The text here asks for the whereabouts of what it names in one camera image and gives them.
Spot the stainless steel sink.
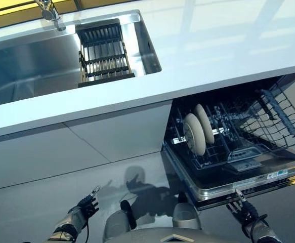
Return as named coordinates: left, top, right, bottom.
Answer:
left=0, top=9, right=163, bottom=109

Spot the cream ceramic plate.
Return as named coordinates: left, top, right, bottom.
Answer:
left=194, top=103, right=216, bottom=145
left=183, top=112, right=207, bottom=156

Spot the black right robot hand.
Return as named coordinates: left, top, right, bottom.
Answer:
left=225, top=187, right=260, bottom=228

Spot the lower dishwasher wire rack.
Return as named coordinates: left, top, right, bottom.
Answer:
left=165, top=98, right=295, bottom=173

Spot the black dish drying rack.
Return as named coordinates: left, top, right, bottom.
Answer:
left=75, top=22, right=136, bottom=89

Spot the upper dishwasher wire rack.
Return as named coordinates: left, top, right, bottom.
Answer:
left=237, top=75, right=295, bottom=150

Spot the open dishwasher door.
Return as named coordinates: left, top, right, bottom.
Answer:
left=163, top=141, right=295, bottom=211

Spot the dishwasher wire rack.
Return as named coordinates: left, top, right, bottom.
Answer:
left=165, top=98, right=295, bottom=173
left=237, top=75, right=295, bottom=150

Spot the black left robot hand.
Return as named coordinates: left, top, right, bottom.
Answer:
left=73, top=185, right=102, bottom=220

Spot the white cabinet door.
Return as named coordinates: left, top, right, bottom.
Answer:
left=0, top=123, right=112, bottom=192
left=63, top=99, right=174, bottom=163

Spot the grey detergent dispenser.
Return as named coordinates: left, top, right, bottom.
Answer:
left=221, top=147, right=264, bottom=173

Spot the beige robot torso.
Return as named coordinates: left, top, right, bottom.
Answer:
left=103, top=226, right=255, bottom=243

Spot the black window frame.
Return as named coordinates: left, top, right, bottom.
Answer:
left=0, top=0, right=88, bottom=31

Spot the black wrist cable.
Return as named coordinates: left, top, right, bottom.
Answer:
left=247, top=213, right=269, bottom=239
left=85, top=217, right=91, bottom=243

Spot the chrome kitchen faucet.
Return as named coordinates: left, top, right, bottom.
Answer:
left=34, top=0, right=67, bottom=32

